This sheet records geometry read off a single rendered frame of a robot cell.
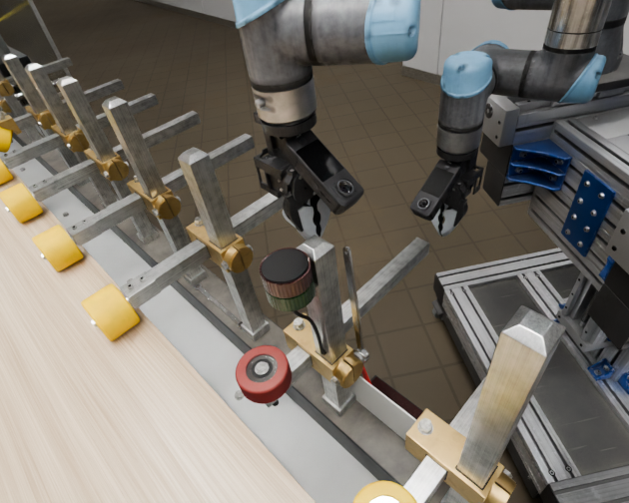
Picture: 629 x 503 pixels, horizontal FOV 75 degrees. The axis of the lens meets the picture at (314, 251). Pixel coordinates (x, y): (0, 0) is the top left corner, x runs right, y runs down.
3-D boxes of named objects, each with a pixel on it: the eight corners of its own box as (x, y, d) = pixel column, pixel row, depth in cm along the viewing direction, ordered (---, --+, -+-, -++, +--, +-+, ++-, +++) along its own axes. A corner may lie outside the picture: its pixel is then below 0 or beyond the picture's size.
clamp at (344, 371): (308, 328, 75) (304, 311, 72) (364, 372, 67) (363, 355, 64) (285, 348, 72) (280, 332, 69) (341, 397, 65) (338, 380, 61)
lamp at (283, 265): (310, 340, 65) (288, 240, 50) (335, 361, 62) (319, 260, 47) (283, 366, 62) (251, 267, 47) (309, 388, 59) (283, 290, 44)
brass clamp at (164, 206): (156, 190, 97) (148, 171, 93) (187, 211, 89) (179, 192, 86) (133, 202, 94) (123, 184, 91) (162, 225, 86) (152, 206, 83)
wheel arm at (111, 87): (121, 86, 149) (117, 78, 146) (125, 88, 147) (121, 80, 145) (17, 128, 132) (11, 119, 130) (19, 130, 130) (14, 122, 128)
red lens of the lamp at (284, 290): (289, 253, 52) (287, 241, 50) (323, 275, 48) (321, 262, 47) (253, 281, 49) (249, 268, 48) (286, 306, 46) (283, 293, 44)
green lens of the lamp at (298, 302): (293, 267, 54) (290, 255, 52) (325, 289, 50) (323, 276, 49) (257, 294, 51) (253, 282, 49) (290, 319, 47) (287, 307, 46)
